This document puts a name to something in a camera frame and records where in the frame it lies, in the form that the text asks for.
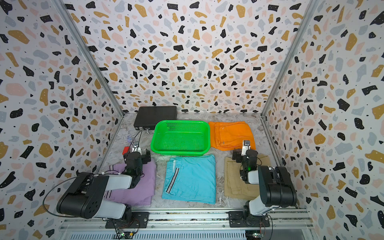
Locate orange pants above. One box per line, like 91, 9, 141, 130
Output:
209, 122, 256, 151

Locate beige pants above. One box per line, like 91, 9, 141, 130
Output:
224, 157, 260, 201

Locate purple pants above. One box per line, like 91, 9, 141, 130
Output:
104, 161, 156, 207

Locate turquoise pants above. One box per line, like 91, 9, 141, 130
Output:
162, 155, 217, 205

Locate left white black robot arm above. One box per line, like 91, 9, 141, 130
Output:
57, 150, 151, 223

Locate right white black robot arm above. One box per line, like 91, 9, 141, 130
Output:
229, 149, 298, 228

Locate green plastic basket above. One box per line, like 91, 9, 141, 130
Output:
151, 120, 211, 157

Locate small red block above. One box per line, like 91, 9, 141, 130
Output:
122, 147, 130, 155

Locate black flat box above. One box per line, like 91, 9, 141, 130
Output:
134, 106, 177, 130

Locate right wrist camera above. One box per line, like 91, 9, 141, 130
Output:
241, 140, 251, 156

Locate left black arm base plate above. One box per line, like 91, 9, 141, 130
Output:
105, 212, 150, 230

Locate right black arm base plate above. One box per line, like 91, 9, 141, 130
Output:
228, 211, 270, 228

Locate aluminium front rail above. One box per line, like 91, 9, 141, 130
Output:
58, 208, 316, 240

